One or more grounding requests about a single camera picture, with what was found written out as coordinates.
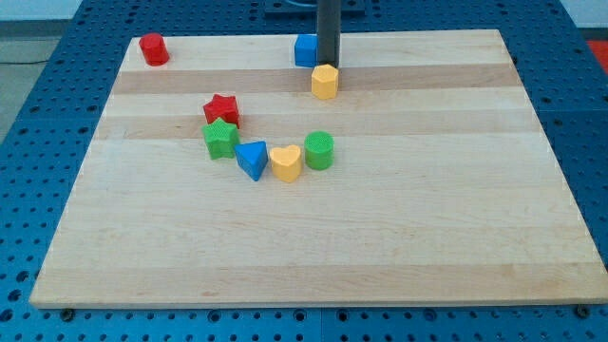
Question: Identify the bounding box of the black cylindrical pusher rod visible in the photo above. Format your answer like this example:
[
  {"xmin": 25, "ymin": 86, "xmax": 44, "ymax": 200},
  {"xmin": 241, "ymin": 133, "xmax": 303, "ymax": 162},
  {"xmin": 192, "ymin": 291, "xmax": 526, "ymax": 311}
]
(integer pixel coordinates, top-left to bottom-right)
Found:
[{"xmin": 316, "ymin": 0, "xmax": 341, "ymax": 68}]

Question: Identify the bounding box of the green cylinder block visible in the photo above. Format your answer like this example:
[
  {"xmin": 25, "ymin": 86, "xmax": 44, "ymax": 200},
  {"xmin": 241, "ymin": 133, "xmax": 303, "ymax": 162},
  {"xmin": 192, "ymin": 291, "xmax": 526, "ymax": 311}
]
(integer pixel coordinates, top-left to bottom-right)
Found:
[{"xmin": 304, "ymin": 131, "xmax": 334, "ymax": 170}]

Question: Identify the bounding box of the red cylinder block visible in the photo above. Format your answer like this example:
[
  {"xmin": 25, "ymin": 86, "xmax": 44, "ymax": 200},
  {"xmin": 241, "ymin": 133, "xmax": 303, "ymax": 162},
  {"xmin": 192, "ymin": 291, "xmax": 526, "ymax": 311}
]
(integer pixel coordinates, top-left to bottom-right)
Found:
[{"xmin": 139, "ymin": 32, "xmax": 170, "ymax": 67}]

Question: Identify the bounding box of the yellow heart block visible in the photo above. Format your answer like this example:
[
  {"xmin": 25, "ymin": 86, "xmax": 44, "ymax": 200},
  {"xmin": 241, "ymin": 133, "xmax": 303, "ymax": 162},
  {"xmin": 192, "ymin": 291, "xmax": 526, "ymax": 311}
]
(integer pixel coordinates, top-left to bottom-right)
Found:
[{"xmin": 270, "ymin": 145, "xmax": 302, "ymax": 182}]

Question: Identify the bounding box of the red star block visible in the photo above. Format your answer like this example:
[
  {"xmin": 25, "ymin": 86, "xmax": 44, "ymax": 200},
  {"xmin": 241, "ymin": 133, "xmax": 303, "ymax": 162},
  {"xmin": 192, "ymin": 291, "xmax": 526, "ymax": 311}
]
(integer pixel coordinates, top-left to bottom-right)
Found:
[{"xmin": 202, "ymin": 94, "xmax": 239, "ymax": 127}]

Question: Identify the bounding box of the green star block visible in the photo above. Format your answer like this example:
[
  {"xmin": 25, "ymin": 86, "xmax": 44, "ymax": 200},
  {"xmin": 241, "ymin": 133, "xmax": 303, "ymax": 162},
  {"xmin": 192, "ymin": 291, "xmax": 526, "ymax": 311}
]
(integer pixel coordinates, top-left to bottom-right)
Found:
[{"xmin": 201, "ymin": 118, "xmax": 240, "ymax": 160}]

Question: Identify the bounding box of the yellow hexagon block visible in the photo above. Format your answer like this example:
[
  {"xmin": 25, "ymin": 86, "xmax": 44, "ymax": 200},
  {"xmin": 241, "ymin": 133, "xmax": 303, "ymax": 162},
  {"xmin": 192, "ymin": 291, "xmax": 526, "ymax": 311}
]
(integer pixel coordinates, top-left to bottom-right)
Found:
[{"xmin": 312, "ymin": 65, "xmax": 339, "ymax": 100}]

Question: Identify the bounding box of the blue cube block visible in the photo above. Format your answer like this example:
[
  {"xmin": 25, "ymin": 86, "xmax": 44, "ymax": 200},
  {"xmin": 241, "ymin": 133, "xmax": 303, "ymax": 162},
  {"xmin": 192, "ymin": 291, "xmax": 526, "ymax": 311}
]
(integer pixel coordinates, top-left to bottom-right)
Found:
[{"xmin": 294, "ymin": 34, "xmax": 317, "ymax": 67}]

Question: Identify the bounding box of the wooden board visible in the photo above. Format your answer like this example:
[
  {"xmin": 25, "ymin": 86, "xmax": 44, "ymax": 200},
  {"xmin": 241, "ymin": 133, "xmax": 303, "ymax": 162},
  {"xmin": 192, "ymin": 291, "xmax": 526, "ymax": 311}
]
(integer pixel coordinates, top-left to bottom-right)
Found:
[{"xmin": 29, "ymin": 29, "xmax": 607, "ymax": 309}]

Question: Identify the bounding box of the blue triangle block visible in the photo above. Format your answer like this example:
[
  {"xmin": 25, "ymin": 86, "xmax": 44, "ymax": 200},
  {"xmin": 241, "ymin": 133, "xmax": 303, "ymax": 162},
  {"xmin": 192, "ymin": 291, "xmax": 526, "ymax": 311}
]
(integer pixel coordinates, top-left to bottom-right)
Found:
[{"xmin": 235, "ymin": 141, "xmax": 268, "ymax": 181}]

